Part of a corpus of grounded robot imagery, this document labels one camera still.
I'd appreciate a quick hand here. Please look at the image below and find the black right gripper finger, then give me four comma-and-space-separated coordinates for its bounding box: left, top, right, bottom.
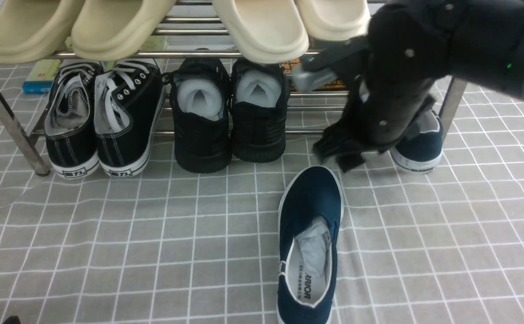
312, 122, 365, 173

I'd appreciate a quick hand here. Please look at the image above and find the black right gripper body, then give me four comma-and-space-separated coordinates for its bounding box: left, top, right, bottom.
292, 4, 448, 151

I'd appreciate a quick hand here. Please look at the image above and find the black left-camera gripper finger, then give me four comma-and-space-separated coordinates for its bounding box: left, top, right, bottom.
4, 315, 22, 324

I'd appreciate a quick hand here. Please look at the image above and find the navy slip-on shoe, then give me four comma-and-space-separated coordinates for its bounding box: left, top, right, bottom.
276, 166, 344, 324
390, 108, 444, 174

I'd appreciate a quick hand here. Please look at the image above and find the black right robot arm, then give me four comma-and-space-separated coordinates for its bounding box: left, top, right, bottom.
292, 0, 524, 174

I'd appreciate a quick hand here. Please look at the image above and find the metal shoe rack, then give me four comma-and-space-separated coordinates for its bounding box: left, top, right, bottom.
0, 0, 468, 177

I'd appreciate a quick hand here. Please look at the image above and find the black and orange book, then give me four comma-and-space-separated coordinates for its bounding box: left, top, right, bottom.
282, 57, 346, 93

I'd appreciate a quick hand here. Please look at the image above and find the cream slipper right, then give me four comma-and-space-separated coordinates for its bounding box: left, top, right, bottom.
295, 0, 370, 41

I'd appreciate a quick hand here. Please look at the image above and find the cream slipper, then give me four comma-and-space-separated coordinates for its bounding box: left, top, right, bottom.
295, 0, 370, 41
211, 0, 309, 64

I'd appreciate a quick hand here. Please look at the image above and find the black mesh sneaker right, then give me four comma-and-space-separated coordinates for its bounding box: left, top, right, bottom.
228, 58, 290, 163

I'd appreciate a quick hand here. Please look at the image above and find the black mesh sneaker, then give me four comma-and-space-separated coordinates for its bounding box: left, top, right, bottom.
228, 58, 290, 163
165, 58, 232, 174

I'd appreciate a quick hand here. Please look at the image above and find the cream slipper centre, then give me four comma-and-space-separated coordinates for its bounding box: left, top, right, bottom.
211, 0, 309, 64

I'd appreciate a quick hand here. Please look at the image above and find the black mesh sneaker left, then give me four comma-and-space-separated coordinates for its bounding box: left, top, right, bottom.
165, 58, 232, 174

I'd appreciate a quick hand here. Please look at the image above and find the grey checked floor cloth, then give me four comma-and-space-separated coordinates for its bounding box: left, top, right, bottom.
0, 85, 524, 324

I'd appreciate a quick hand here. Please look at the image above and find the black canvas sneaker left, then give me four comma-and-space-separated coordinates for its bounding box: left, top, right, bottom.
44, 59, 104, 179

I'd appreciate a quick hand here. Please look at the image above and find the black canvas sneaker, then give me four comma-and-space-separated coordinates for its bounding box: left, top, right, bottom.
44, 59, 104, 179
94, 58, 165, 178

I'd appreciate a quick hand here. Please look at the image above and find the black canvas sneaker right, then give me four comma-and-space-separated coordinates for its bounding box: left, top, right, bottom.
94, 58, 165, 178

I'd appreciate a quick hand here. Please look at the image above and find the green and blue book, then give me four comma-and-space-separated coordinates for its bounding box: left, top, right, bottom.
22, 36, 167, 94

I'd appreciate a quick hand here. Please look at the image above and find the olive slipper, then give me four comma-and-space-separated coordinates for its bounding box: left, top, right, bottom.
71, 0, 176, 61
0, 0, 85, 64

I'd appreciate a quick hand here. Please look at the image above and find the olive slipper far left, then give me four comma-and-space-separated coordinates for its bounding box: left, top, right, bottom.
0, 0, 85, 64

